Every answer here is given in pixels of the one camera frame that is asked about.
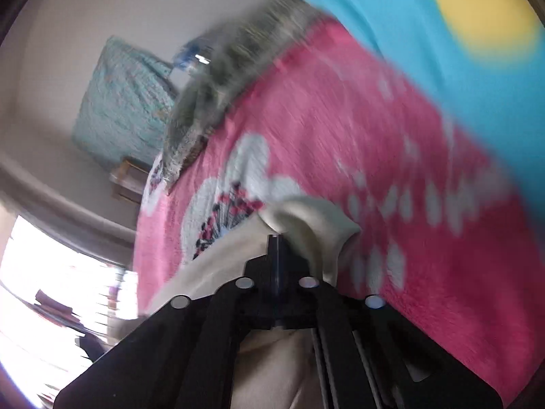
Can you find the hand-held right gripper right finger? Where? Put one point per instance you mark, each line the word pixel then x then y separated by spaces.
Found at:
pixel 293 272

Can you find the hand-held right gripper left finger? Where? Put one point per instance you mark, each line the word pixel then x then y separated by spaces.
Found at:
pixel 255 272

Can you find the beige zip jacket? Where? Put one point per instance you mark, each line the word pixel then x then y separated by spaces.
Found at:
pixel 306 226

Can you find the pink floral fleece blanket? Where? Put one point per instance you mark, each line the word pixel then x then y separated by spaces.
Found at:
pixel 340 136

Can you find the wooden chair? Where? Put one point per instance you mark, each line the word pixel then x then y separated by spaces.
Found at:
pixel 127 179

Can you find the green floral pillow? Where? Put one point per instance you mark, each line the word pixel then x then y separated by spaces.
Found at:
pixel 221 76

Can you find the grey curtain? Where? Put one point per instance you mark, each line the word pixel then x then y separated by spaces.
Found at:
pixel 64 208

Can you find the teal floral hanging cloth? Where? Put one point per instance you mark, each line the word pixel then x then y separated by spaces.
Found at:
pixel 119 102

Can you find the clear plastic water bottle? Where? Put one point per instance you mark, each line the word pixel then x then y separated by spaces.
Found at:
pixel 189 51

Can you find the blue cartoon print quilt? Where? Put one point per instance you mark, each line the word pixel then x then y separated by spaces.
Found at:
pixel 383 17

